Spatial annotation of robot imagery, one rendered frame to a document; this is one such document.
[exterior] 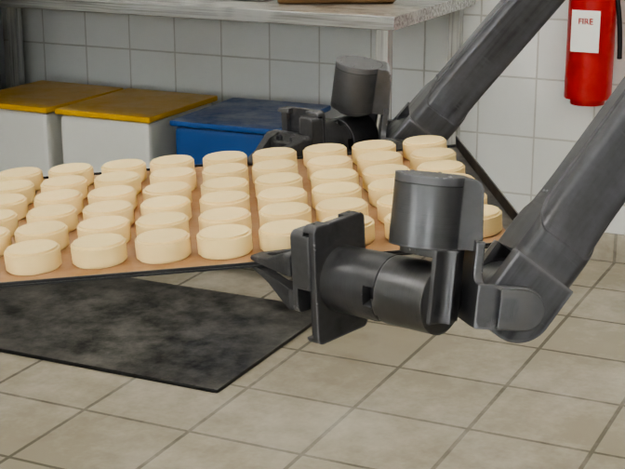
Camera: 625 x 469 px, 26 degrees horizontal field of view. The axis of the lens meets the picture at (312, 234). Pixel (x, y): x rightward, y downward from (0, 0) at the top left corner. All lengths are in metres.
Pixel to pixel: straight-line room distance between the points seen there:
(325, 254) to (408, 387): 2.43
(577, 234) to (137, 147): 3.53
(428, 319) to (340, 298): 0.08
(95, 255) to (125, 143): 3.36
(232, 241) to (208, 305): 2.91
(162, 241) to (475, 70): 0.57
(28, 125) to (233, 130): 0.81
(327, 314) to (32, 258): 0.27
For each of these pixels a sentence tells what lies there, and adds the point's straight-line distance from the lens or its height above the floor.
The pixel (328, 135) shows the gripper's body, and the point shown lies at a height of 1.01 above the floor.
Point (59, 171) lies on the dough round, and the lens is 1.52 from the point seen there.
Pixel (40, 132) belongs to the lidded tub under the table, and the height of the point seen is 0.40.
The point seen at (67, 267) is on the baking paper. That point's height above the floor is 0.98.
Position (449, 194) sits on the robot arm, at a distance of 1.06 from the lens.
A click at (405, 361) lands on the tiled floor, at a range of 3.70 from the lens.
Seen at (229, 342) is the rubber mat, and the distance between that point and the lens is 3.80.
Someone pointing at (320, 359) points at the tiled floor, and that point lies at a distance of 3.71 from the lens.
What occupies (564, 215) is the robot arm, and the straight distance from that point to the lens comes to 1.09.
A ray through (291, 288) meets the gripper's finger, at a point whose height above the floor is 0.99.
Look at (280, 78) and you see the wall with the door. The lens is 4.96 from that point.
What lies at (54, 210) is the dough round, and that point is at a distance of 1.36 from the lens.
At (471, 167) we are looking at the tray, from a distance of 1.49.
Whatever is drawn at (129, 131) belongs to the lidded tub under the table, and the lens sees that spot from 4.55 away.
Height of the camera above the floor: 1.35
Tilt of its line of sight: 16 degrees down
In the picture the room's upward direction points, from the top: straight up
